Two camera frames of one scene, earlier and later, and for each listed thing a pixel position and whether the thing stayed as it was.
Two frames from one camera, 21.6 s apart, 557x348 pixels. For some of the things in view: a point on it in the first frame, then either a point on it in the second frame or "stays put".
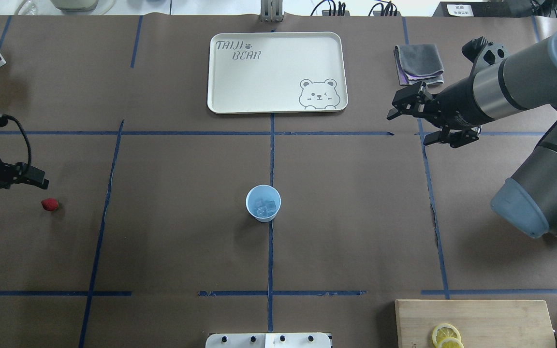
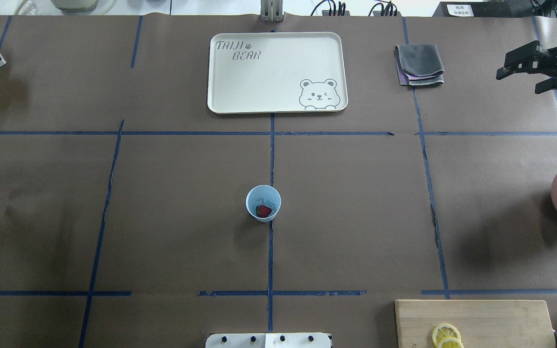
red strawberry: x=51 y=204 → x=262 y=211
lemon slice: x=450 y=342 stays put
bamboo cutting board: x=481 y=323 stays put
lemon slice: x=443 y=331 stays put
